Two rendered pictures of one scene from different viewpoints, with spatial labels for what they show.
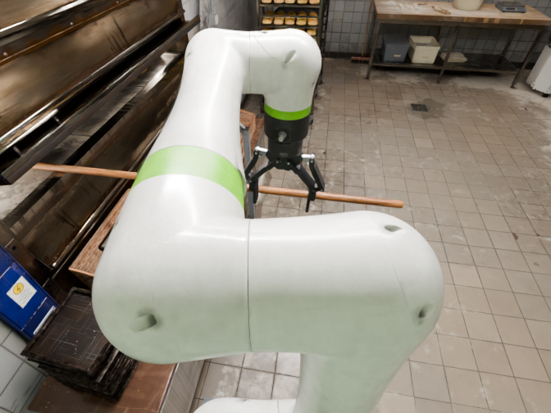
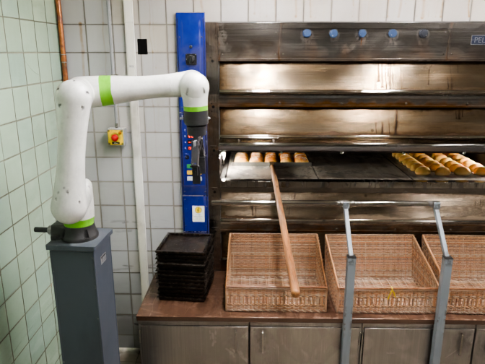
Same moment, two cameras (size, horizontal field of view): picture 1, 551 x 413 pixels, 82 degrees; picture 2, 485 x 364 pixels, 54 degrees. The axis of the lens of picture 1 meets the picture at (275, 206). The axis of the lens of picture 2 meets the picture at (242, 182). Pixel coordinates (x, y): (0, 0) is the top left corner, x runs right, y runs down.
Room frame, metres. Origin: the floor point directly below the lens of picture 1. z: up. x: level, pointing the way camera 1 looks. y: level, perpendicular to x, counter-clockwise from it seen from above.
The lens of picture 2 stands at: (0.52, -1.84, 1.95)
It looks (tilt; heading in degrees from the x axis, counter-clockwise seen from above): 15 degrees down; 82
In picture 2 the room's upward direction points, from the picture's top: straight up
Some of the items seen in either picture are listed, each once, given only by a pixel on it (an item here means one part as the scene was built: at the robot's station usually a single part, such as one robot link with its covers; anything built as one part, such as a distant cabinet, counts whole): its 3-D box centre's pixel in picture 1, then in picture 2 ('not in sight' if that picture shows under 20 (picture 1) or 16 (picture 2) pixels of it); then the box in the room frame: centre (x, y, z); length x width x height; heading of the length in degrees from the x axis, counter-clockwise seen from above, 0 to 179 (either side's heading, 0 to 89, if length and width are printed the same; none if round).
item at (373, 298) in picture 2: not in sight; (377, 271); (1.63, 0.55, 0.72); 0.56 x 0.49 x 0.28; 172
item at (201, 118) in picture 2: (286, 122); (195, 118); (0.58, -0.02, 1.70); 0.12 x 0.09 x 0.06; 169
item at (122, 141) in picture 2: not in sight; (117, 136); (0.16, 1.01, 1.46); 0.10 x 0.07 x 0.10; 171
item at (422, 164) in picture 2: not in sight; (437, 161); (2.29, 1.16, 1.21); 0.61 x 0.48 x 0.06; 81
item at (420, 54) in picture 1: (421, 49); not in sight; (5.16, -2.25, 0.35); 0.50 x 0.36 x 0.24; 172
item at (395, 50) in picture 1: (393, 47); not in sight; (5.22, -1.83, 0.35); 0.50 x 0.36 x 0.24; 171
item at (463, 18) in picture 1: (443, 43); not in sight; (5.12, -2.52, 0.45); 2.20 x 0.80 x 0.90; 81
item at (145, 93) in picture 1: (126, 111); (366, 183); (1.65, 0.84, 1.16); 1.80 x 0.06 x 0.04; 171
